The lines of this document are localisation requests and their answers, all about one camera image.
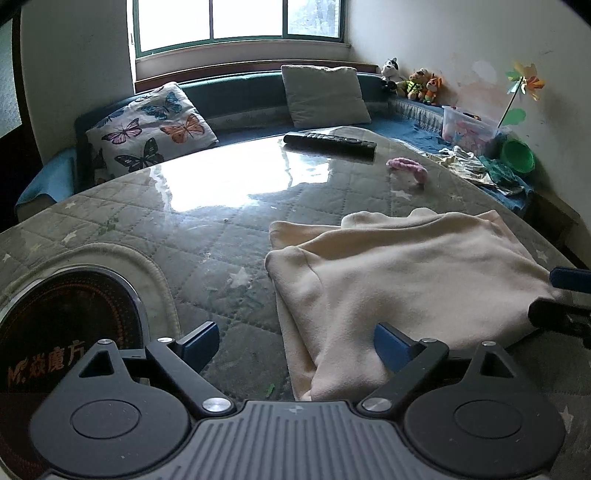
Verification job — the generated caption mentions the round induction cooker inset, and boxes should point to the round induction cooker inset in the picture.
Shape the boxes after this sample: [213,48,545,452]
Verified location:
[1,266,147,479]

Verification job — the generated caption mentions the orange plush toy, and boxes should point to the orange plush toy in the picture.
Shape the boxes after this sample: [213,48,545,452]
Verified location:
[422,75,443,105]

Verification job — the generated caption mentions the black white plush toy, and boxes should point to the black white plush toy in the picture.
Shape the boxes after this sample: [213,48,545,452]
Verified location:
[381,57,404,95]

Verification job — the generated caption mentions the green plastic bucket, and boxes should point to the green plastic bucket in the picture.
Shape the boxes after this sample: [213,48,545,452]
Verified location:
[500,139,536,174]

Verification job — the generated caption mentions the crumpled cloths on sofa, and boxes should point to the crumpled cloths on sofa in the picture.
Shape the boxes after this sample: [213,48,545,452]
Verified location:
[427,146,532,197]

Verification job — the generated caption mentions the cream knit garment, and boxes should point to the cream knit garment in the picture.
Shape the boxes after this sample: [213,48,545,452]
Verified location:
[266,208,566,401]

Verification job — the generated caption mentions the butterfly print pillow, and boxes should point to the butterfly print pillow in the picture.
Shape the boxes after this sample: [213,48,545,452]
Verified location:
[85,82,218,183]

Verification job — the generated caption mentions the clear plastic storage box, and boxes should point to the clear plastic storage box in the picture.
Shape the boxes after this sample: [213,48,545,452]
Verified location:
[442,106,498,156]

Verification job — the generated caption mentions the colourful paper pinwheel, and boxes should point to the colourful paper pinwheel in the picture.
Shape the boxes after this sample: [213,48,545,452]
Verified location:
[497,61,546,128]

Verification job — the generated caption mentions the beige square pillow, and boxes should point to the beige square pillow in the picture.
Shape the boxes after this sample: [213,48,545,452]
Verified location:
[280,65,372,129]

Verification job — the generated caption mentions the brown plush toy green vest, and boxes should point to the brown plush toy green vest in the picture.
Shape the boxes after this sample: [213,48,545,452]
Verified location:
[398,68,431,101]

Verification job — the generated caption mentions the green framed window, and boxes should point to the green framed window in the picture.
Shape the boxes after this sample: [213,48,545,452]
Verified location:
[131,0,346,57]

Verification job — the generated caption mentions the blue corner sofa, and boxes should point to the blue corner sofa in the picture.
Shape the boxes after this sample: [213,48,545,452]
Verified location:
[15,68,532,218]

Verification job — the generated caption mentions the pink hair scrunchie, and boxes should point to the pink hair scrunchie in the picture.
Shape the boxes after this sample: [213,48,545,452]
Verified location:
[386,157,428,185]

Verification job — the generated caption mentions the dark door frosted glass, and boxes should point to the dark door frosted glass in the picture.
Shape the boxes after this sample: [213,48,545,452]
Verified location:
[1,1,42,163]

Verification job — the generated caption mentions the black remote control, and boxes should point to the black remote control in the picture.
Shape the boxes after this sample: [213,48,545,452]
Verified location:
[283,132,377,159]

